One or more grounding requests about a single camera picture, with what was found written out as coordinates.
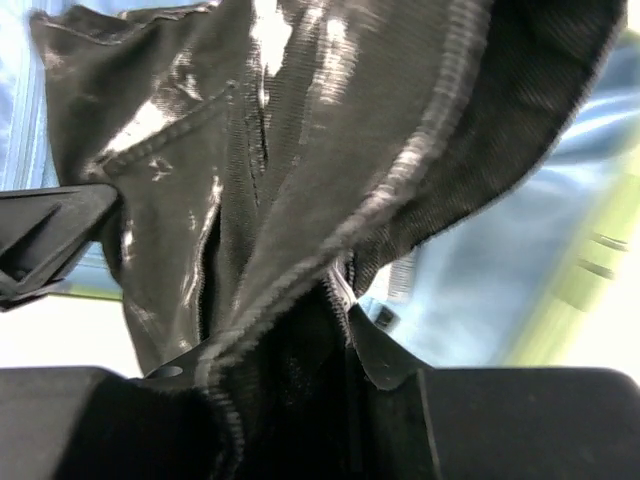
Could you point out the green hard-shell suitcase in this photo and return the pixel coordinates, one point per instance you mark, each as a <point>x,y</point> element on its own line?
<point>464,297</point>

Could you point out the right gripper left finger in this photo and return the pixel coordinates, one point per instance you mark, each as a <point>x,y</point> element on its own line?
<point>45,233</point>

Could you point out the black white patterned garment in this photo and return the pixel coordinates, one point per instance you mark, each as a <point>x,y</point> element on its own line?
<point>265,149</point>

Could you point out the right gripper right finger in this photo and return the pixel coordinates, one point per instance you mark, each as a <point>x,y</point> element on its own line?
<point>385,362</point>

